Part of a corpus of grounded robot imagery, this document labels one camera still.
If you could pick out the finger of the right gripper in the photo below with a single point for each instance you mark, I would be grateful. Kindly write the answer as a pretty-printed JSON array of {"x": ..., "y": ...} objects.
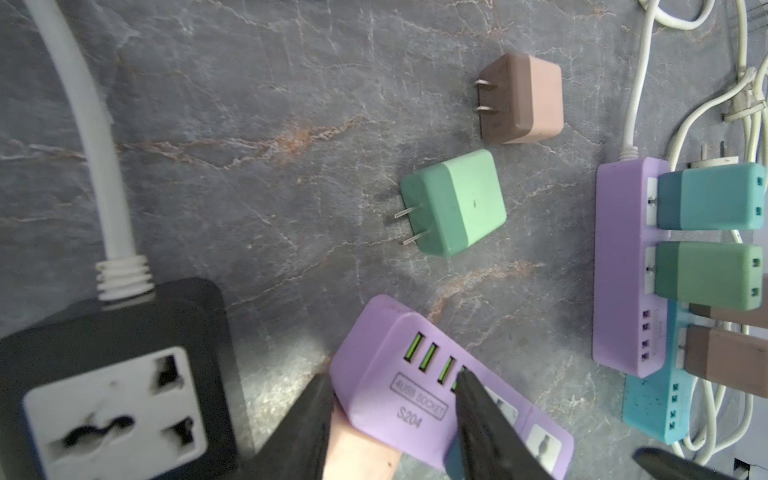
[{"x": 663, "y": 465}]

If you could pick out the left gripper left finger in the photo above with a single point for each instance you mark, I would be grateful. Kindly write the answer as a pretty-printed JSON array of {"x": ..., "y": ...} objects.
[{"x": 298, "y": 447}]

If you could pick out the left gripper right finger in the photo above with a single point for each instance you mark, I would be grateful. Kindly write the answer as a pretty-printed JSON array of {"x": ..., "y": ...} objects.
[{"x": 490, "y": 448}]

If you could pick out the purple power strip front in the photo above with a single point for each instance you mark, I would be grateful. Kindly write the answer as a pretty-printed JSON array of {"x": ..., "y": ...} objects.
[{"x": 395, "y": 374}]

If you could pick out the purple power strip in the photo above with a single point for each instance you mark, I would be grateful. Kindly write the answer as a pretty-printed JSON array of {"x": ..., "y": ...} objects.
[
  {"x": 629, "y": 319},
  {"x": 395, "y": 374}
]

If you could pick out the black power strip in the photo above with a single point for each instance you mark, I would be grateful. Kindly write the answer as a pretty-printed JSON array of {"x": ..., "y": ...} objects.
[{"x": 146, "y": 388}]

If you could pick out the green USB charger plug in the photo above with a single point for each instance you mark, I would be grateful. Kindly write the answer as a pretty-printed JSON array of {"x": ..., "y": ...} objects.
[{"x": 453, "y": 204}]

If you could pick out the pink USB charger plug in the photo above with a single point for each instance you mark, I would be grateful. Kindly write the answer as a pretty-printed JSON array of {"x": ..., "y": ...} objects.
[{"x": 520, "y": 100}]

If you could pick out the teal power strip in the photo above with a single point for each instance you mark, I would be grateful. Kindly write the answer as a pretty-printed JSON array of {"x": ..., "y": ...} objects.
[{"x": 659, "y": 404}]

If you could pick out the purple power strip rear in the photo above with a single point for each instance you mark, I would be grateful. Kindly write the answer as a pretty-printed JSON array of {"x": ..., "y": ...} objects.
[{"x": 629, "y": 319}]

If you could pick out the green charger on rear strip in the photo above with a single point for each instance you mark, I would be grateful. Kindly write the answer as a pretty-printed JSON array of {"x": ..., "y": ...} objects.
[{"x": 719, "y": 275}]

